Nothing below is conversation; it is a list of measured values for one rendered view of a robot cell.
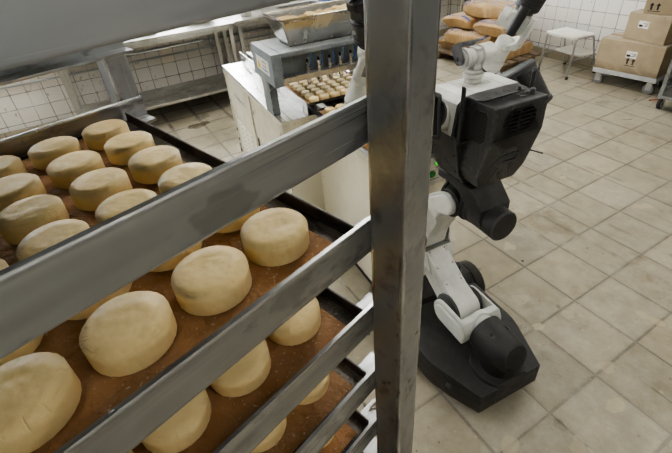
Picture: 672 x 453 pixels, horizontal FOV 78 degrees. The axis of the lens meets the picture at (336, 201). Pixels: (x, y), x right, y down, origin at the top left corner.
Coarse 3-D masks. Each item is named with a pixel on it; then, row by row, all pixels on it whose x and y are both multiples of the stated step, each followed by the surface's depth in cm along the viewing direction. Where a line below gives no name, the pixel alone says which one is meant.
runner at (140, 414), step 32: (320, 256) 27; (352, 256) 30; (288, 288) 25; (320, 288) 28; (256, 320) 24; (192, 352) 21; (224, 352) 23; (160, 384) 20; (192, 384) 22; (128, 416) 20; (160, 416) 21; (64, 448) 18; (96, 448) 19; (128, 448) 20
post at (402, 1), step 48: (384, 0) 21; (432, 0) 21; (384, 48) 22; (432, 48) 23; (384, 96) 24; (432, 96) 24; (384, 144) 25; (384, 192) 27; (384, 240) 29; (384, 288) 32; (384, 336) 36; (384, 384) 40; (384, 432) 45
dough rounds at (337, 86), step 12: (288, 84) 243; (300, 84) 242; (312, 84) 242; (324, 84) 235; (336, 84) 233; (348, 84) 232; (300, 96) 227; (312, 96) 220; (324, 96) 219; (336, 96) 222
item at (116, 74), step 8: (120, 56) 53; (104, 64) 52; (112, 64) 52; (120, 64) 53; (128, 64) 54; (104, 72) 53; (112, 72) 53; (120, 72) 54; (128, 72) 54; (104, 80) 54; (112, 80) 53; (120, 80) 54; (128, 80) 55; (112, 88) 54; (120, 88) 54; (128, 88) 55; (136, 88) 56; (112, 96) 55; (120, 96) 55; (128, 96) 55
